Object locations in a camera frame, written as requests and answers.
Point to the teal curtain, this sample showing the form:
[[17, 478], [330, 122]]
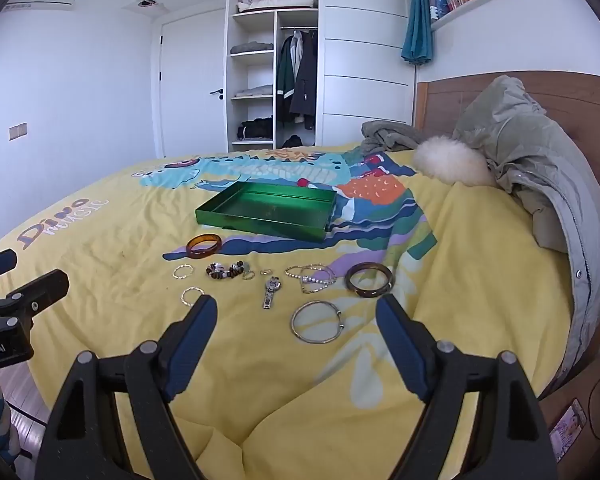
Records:
[[419, 20]]

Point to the hanging white garment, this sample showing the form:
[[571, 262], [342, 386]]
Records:
[[297, 55]]

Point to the black folded clothes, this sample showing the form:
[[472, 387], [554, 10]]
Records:
[[255, 129]]

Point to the printed photo card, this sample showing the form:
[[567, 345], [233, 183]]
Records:
[[567, 430]]

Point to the ceiling hole fixture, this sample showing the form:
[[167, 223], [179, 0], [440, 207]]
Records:
[[148, 3]]

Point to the black bag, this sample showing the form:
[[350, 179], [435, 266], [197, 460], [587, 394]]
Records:
[[292, 141]]

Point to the grey-green down jacket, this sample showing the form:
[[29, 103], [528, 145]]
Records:
[[530, 150]]

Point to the dark brown bangle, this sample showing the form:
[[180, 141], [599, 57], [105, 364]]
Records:
[[352, 287]]

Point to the wooden nightstand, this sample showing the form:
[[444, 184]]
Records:
[[570, 390]]

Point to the grey folded clothes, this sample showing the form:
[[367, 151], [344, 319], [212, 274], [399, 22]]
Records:
[[252, 48]]

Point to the large silver bangle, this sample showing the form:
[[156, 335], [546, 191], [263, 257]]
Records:
[[295, 330]]

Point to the wall switch panel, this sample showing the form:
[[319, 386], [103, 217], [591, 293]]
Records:
[[18, 131]]

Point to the grey folded towel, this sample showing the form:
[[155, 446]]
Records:
[[390, 135]]

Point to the white pillow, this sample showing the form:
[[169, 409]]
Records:
[[280, 4]]

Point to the white wardrobe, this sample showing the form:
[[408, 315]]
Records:
[[365, 60]]

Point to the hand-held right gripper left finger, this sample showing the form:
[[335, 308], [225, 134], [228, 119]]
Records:
[[195, 340]]

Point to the hanging black coat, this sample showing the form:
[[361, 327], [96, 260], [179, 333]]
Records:
[[307, 80]]

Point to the hanging green jacket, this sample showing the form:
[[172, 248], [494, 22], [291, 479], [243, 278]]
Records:
[[282, 80]]

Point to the white fluffy fur trim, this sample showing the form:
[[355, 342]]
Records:
[[450, 160]]

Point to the light folded clothes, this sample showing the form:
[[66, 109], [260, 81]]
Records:
[[252, 92]]

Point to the amber translucent bangle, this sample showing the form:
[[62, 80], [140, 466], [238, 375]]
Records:
[[192, 250]]

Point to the yellow dinosaur print bedspread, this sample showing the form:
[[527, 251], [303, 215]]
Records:
[[130, 240]]

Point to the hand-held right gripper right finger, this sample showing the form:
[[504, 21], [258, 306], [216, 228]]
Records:
[[400, 345]]

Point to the green metal tray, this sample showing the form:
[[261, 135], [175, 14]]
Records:
[[260, 210]]

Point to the wooden headboard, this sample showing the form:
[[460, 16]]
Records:
[[555, 95]]

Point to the white door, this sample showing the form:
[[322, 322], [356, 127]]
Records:
[[190, 85]]

